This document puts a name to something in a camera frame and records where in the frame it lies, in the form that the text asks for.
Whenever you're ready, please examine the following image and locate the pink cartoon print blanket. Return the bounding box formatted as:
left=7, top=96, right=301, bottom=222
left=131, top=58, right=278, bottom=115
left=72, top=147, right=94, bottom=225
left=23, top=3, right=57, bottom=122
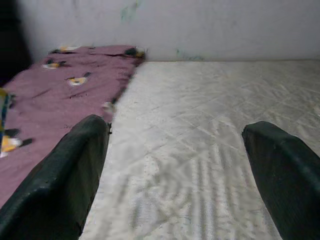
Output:
left=0, top=44, right=147, bottom=210

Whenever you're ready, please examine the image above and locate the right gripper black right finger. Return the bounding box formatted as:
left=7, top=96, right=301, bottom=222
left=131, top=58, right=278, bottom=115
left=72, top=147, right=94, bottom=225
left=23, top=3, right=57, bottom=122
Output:
left=241, top=121, right=320, bottom=240

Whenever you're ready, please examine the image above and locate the white quilted mattress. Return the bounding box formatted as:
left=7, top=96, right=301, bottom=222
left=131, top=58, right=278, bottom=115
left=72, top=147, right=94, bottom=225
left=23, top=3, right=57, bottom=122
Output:
left=81, top=59, right=320, bottom=240

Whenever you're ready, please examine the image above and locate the colourful children's picture book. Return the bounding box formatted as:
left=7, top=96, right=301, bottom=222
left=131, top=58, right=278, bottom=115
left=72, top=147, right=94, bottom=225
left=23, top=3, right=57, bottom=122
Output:
left=0, top=87, right=16, bottom=133

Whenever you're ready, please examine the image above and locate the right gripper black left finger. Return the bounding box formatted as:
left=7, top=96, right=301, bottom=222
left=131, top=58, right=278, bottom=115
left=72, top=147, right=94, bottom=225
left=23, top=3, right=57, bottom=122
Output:
left=0, top=114, right=110, bottom=240

